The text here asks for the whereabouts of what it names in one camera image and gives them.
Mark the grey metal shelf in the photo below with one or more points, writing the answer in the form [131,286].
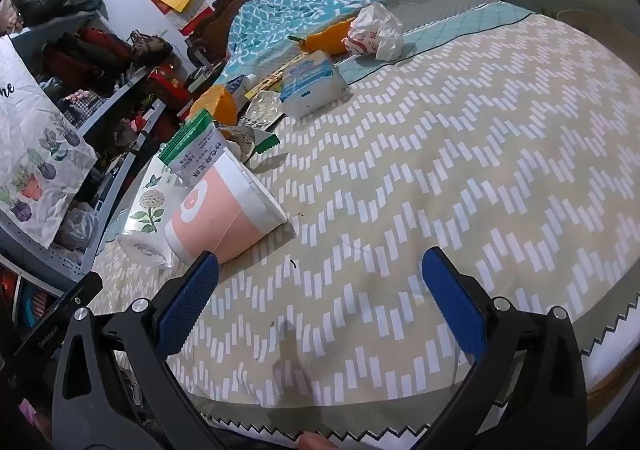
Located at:
[110,99]

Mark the flat yellow box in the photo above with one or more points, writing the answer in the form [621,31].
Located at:
[272,76]

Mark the beige chevron blanket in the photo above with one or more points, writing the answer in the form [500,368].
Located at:
[425,169]

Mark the blue and white tube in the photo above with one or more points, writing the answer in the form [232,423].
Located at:
[235,84]

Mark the small white bottle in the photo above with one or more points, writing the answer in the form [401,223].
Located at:
[250,82]

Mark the green and white packet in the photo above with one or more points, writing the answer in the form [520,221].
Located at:
[192,149]

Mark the teal quilted sheet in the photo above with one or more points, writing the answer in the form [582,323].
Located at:
[450,27]

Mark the pink and white tissue roll pack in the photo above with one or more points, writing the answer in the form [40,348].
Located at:
[227,217]

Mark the beige round bin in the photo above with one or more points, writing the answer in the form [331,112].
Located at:
[590,19]

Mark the white plastic bag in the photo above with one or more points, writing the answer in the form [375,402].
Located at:
[375,32]

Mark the silver blister pill pack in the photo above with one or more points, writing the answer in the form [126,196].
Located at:
[262,110]

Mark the grey bed sheet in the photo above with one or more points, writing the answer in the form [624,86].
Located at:
[440,12]

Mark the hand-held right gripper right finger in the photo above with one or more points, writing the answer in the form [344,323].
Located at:
[454,306]

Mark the orange round container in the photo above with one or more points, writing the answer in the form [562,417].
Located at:
[215,104]

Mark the blue and white tissue pack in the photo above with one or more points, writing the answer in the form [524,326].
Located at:
[312,82]

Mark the floral toilet paper roll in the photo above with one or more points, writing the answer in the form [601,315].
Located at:
[146,222]

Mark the white plant print tote bag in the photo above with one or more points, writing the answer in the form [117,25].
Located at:
[37,144]

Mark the red bags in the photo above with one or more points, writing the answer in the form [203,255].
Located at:
[87,52]

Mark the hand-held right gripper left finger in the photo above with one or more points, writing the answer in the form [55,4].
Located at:
[189,302]

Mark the brown handbag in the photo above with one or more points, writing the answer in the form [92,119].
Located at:
[150,45]

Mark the green zigzag edged wrapper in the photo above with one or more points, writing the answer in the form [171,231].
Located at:
[266,144]

